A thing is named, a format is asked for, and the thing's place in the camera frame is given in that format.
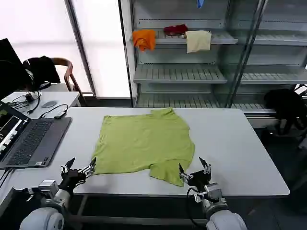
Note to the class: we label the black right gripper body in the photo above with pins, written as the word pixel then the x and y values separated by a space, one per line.
pixel 199 178

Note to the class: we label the brown wooden chair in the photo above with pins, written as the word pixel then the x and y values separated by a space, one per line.
pixel 69 76

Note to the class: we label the grey metal shelf with cloths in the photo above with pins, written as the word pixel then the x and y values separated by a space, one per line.
pixel 180 74

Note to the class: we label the black bag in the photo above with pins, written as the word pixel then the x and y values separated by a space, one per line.
pixel 283 103

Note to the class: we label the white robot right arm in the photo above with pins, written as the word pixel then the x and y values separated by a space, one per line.
pixel 223 215

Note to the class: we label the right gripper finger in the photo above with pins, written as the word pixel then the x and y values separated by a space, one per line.
pixel 184 175
pixel 206 168

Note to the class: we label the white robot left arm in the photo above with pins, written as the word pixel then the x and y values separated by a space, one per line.
pixel 40 215

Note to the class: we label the grey metal table underframe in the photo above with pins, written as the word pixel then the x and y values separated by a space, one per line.
pixel 144 219

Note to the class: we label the grey window frame post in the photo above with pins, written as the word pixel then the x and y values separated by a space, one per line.
pixel 80 48

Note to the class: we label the black computer monitor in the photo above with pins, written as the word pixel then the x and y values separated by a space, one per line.
pixel 7 55

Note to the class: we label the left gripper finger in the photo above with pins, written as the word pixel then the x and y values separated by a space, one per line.
pixel 68 166
pixel 89 170

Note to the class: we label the black jacket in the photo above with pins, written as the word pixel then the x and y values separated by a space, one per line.
pixel 43 69

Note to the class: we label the green t-shirt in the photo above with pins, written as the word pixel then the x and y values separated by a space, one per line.
pixel 144 143

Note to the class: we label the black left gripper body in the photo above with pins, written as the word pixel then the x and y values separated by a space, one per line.
pixel 72 178

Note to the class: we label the glass-fronted grey shelf unit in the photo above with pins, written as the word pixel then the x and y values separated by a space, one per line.
pixel 275 55

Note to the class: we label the grey open laptop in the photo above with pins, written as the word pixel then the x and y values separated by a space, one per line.
pixel 36 141

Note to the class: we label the grey oval pad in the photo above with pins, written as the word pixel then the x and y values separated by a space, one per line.
pixel 49 104

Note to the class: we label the small white desk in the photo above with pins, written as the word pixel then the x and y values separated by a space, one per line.
pixel 64 98

